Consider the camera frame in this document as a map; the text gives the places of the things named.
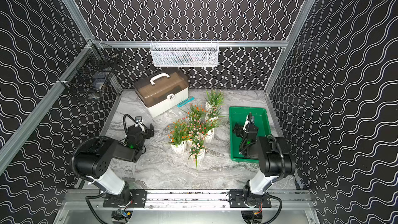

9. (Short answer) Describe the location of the green plastic storage tray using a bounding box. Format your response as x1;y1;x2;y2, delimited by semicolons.
229;106;271;163

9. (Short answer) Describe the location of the pink red flower plant pot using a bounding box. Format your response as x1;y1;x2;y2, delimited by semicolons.
189;118;220;144

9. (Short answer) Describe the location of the teal utility knife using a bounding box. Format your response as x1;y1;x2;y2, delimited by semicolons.
177;96;195;108

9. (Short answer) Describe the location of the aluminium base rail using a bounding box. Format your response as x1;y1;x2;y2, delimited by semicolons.
62;188;315;211

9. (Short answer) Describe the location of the orange flower potted plant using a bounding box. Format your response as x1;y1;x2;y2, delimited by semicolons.
168;118;189;155

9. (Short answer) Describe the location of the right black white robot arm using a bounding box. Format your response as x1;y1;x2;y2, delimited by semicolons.
229;113;295;208

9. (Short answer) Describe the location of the green grass potted plant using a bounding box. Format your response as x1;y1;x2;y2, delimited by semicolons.
205;90;224;112

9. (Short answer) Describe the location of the white box brown lid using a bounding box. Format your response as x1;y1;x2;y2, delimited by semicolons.
134;67;189;118

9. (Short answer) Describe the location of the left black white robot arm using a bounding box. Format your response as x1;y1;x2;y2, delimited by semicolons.
70;123;154;207

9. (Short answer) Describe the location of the red flower potted plant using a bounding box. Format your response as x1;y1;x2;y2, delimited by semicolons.
186;104;207;123

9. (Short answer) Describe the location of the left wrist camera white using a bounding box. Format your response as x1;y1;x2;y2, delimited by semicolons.
134;116;143;125

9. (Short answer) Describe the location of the white wire wall basket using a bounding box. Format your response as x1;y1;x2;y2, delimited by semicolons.
149;39;220;67

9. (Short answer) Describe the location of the black wire wall basket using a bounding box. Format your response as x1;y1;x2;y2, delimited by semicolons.
60;43;122;101

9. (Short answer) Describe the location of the pink flower potted plant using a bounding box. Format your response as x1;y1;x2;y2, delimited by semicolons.
188;138;206;168

